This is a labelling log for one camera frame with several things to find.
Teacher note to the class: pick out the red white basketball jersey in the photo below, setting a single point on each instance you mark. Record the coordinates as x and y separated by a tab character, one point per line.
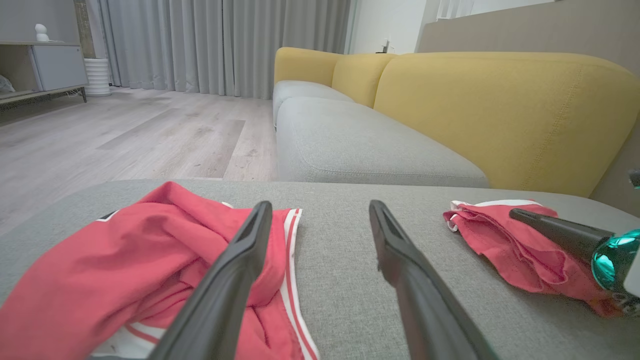
100	260

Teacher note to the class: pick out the grey sofa seat cushion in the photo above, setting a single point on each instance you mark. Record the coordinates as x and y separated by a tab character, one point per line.
360	145
300	90

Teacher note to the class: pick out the white ribbed cylinder appliance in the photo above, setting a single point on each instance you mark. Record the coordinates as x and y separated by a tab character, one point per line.
97	77

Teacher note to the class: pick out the small white figurine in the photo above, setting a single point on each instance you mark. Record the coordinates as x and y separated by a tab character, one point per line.
41	32

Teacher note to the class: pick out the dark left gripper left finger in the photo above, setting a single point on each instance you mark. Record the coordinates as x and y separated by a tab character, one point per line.
220	290

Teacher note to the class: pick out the yellow sofa backrest cushion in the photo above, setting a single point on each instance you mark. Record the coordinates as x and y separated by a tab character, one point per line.
305	65
500	115
360	77

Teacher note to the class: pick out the small pale grey bundle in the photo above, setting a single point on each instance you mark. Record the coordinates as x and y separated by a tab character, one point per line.
6	85

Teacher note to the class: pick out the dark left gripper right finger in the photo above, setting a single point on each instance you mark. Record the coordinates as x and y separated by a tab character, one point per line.
425	310

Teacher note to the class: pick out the red shorts with white band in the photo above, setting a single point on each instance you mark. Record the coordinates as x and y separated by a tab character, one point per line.
510	250

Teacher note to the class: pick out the large grey sofa chaise cushion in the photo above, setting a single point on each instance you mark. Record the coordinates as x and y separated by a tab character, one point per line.
340	270

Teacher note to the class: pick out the grey pleated curtain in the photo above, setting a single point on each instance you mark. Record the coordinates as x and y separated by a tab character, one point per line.
225	45

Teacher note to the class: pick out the small dark object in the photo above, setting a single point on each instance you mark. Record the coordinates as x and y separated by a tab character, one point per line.
385	47

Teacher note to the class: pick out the grey low cabinet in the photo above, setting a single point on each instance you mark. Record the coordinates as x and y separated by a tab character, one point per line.
60	67

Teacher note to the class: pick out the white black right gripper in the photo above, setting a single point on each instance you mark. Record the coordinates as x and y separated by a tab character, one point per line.
617	260

